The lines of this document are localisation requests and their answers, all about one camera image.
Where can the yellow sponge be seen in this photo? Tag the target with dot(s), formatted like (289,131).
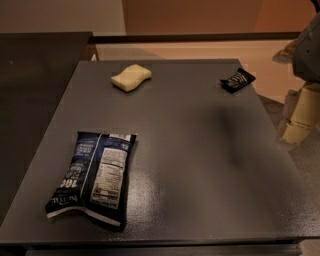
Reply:
(131,77)

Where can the black rxbar chocolate wrapper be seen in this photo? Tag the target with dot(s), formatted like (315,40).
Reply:
(237,81)

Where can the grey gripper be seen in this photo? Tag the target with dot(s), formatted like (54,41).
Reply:
(308,58)

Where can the dark blue snack bag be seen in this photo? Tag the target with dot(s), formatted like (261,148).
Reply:
(95,182)

